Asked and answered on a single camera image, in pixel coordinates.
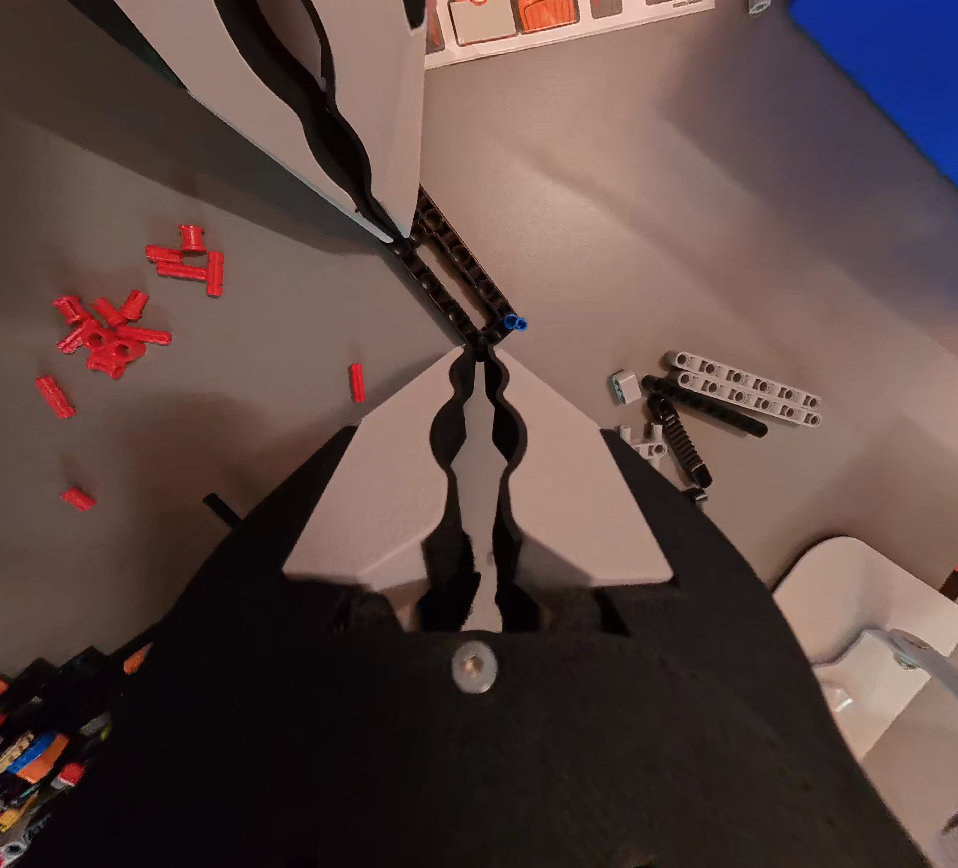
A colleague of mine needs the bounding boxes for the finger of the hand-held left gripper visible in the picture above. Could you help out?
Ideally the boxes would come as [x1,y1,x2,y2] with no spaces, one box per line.
[231,0,429,236]
[36,0,410,242]

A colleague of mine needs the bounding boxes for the black lego shock absorber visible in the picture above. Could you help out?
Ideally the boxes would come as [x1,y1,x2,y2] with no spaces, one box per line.
[647,393,714,489]

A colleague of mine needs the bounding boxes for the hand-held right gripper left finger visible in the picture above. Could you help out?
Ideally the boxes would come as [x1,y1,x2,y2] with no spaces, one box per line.
[283,346,481,631]

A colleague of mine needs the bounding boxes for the pile of multicoloured lego pieces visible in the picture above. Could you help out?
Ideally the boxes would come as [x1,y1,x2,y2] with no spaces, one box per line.
[0,645,152,843]

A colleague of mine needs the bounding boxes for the light grey lego beam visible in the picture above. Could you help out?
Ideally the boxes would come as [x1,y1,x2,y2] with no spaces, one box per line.
[676,372,824,430]
[665,350,822,409]

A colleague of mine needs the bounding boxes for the scatter of red lego pins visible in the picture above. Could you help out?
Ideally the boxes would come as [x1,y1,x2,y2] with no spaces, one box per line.
[33,223,368,514]

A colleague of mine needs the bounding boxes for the white stand base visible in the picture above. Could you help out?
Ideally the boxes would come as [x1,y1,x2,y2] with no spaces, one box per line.
[771,536,958,766]

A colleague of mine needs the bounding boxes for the black lego axle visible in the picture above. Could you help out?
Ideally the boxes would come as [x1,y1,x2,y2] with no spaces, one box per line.
[642,374,769,439]

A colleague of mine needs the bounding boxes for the blue box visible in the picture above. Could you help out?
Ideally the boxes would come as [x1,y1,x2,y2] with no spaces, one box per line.
[786,0,958,189]

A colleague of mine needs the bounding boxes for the black lego frame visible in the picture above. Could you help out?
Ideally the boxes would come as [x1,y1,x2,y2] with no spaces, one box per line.
[391,185,519,361]

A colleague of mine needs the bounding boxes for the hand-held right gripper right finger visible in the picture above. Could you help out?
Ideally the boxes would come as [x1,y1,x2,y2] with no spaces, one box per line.
[483,346,676,632]

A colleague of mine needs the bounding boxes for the light grey lego connector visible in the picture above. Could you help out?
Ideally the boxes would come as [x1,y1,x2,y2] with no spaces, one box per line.
[617,422,669,466]

